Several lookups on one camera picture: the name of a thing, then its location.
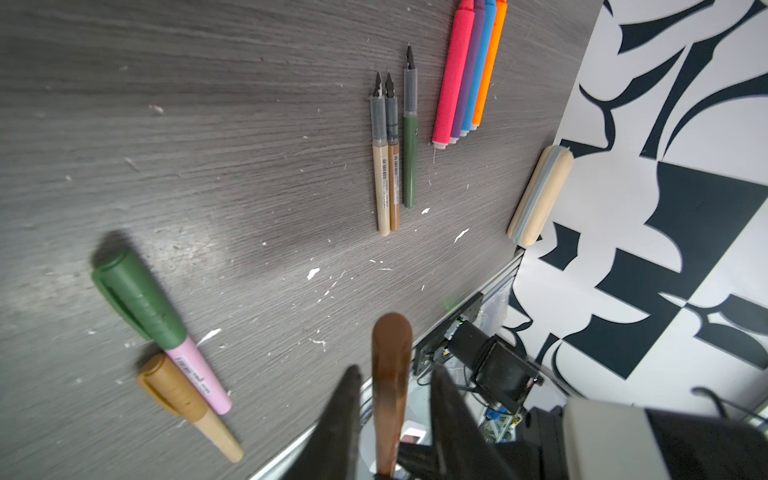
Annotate purple highlighter pen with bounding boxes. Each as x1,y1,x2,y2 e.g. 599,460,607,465
449,0,485,144

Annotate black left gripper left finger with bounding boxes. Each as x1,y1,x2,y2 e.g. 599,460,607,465
282,365,362,479

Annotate pink cap brown marker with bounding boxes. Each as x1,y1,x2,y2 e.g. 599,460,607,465
384,73,402,232

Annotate pink highlighter pen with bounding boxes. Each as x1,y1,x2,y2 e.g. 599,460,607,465
432,0,475,149

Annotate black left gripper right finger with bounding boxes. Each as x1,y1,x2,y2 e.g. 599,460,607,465
430,366,519,479

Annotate beige sponge block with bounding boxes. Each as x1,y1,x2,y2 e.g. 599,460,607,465
507,145,575,248

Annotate blue highlighter pen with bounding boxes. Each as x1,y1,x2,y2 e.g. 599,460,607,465
460,0,497,137

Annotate tan marker pen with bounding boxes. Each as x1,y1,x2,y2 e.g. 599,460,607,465
136,353,244,463

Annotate gold cap cream marker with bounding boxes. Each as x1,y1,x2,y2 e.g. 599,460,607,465
369,72,391,236

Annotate orange highlighter pen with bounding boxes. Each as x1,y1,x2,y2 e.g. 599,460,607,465
471,0,508,131

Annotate brown marker pen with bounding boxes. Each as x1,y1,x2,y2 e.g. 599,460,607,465
371,312,413,479

